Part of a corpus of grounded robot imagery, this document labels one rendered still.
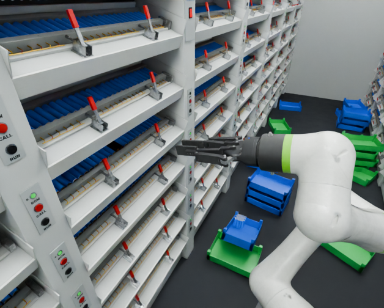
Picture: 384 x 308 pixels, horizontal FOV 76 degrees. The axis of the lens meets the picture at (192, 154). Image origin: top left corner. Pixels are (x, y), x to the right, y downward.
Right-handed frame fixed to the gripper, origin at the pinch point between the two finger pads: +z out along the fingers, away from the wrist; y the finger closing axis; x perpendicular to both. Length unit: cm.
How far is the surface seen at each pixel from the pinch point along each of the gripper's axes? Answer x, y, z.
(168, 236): -61, 14, 33
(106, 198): -9.0, -17.5, 20.9
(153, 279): -80, 1, 40
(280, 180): -90, 115, -3
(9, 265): -7.0, -43.7, 23.1
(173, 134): -7.7, 23.8, 22.1
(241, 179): -101, 125, 34
